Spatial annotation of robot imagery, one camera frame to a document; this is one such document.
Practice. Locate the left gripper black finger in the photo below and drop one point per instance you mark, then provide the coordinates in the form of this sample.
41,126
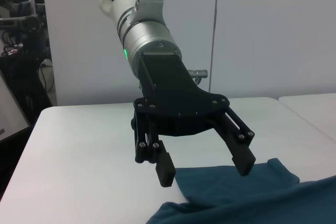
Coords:
237,145

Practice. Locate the black equipment rig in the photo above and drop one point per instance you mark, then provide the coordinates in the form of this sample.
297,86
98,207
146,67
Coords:
29,22

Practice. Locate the blue shirt with FREE print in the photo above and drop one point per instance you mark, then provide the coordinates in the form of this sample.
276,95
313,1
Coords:
236,197

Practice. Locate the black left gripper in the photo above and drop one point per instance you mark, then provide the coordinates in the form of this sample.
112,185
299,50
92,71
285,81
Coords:
170,87

